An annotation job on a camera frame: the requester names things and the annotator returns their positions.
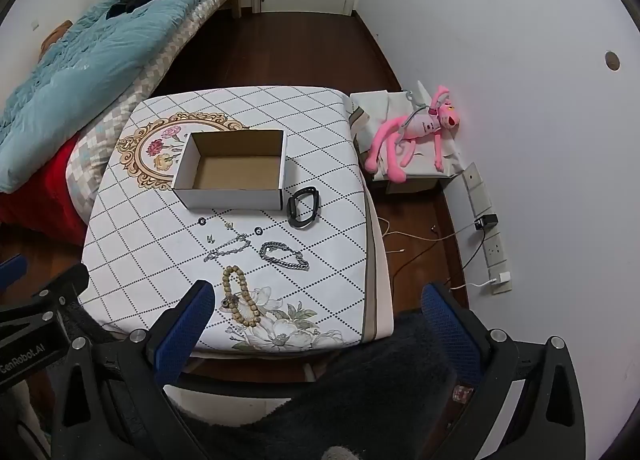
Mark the wooden bead bracelet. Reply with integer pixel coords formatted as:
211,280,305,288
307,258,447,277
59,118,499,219
220,263,263,328

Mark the thin silver necklace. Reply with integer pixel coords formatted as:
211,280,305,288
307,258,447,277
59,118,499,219
204,232,252,264

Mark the silver chain bracelet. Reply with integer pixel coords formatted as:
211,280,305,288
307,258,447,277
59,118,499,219
258,240,312,273

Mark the black watch band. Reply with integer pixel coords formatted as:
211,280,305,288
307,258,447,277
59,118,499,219
286,187,320,229

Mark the red blanket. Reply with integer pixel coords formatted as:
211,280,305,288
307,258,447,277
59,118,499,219
0,134,87,245

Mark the black charger plug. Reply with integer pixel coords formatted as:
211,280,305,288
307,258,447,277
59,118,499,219
474,213,498,232

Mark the white patterned tablecloth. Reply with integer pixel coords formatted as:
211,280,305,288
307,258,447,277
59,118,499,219
80,86,394,356

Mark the teal quilt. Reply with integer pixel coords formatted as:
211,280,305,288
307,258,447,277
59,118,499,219
1,0,203,193

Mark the white cardboard box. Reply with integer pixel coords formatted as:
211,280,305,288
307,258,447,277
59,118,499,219
171,129,286,211

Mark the pink panther plush toy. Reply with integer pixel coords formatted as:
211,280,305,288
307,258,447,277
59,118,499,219
363,85,460,183

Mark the brown pillow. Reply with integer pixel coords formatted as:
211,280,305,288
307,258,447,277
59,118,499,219
40,20,73,53

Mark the white cloth covered box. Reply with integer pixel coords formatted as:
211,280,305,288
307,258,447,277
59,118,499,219
349,82,463,193

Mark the wall power strip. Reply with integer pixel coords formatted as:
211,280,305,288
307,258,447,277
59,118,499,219
462,163,512,295

